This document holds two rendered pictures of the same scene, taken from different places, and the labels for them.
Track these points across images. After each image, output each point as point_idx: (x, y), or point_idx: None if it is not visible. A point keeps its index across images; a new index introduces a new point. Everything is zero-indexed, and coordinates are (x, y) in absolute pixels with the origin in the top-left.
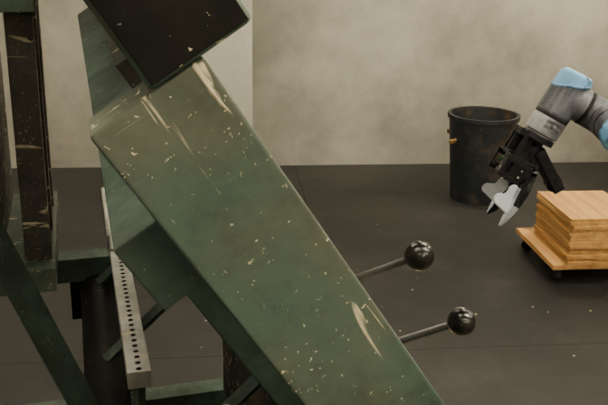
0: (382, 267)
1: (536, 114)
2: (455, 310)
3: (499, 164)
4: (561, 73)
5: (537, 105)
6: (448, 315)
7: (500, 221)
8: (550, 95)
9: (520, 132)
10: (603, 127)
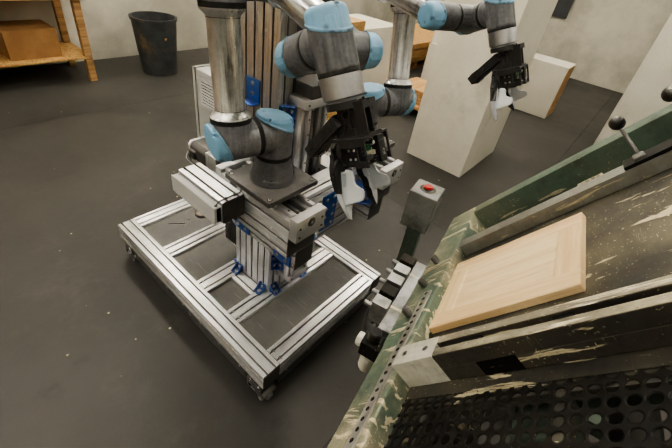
0: None
1: (360, 74)
2: (624, 118)
3: (381, 149)
4: (345, 11)
5: (351, 65)
6: (625, 123)
7: (376, 198)
8: (355, 44)
9: (375, 102)
10: (374, 49)
